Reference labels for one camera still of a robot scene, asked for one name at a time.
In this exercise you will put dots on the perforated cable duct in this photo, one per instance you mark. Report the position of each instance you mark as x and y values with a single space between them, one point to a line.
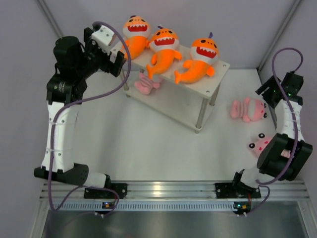
153 206

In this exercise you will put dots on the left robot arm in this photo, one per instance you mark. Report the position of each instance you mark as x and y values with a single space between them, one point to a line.
75 63

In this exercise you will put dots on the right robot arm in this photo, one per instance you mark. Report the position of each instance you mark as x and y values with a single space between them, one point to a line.
282 156

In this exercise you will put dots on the large orange shark plush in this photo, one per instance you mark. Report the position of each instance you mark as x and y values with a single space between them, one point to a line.
203 54

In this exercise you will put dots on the pink striped plush middle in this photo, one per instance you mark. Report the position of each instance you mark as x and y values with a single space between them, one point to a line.
248 110

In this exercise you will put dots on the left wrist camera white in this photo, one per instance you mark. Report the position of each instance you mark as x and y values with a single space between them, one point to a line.
104 38

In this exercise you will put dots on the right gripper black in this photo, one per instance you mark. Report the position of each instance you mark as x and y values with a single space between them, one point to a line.
272 83

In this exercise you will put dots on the pink frog plush front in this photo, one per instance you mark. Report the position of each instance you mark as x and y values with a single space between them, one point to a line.
259 145

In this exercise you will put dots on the white two-tier shelf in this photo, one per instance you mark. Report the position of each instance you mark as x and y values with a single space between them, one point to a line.
188 103

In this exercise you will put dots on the pink plush under shelf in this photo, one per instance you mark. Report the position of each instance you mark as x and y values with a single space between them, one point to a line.
145 85

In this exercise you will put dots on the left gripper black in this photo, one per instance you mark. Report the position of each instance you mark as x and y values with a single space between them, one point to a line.
119 61

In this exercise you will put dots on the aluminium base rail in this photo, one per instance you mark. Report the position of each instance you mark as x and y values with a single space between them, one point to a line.
202 190

